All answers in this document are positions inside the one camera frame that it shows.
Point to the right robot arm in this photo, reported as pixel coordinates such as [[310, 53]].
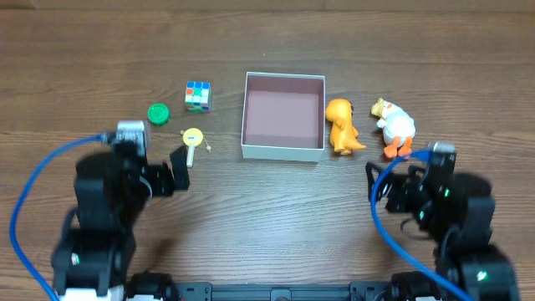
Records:
[[468, 265]]

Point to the orange dinosaur toy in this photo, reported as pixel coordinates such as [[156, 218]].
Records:
[[343, 135]]

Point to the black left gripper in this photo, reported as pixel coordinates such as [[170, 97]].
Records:
[[160, 179]]

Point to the white cardboard box maroon inside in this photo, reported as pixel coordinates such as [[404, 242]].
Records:
[[283, 117]]

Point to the multicoloured puzzle cube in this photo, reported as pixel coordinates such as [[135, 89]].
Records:
[[198, 97]]

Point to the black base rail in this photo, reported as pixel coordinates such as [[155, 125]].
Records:
[[161, 286]]

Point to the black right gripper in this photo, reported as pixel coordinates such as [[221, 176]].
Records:
[[398, 192]]

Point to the white plush duck toy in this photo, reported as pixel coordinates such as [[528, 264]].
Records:
[[397, 126]]

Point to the green round lid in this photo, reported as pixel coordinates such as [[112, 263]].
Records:
[[158, 114]]

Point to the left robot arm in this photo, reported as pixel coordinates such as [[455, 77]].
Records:
[[97, 244]]

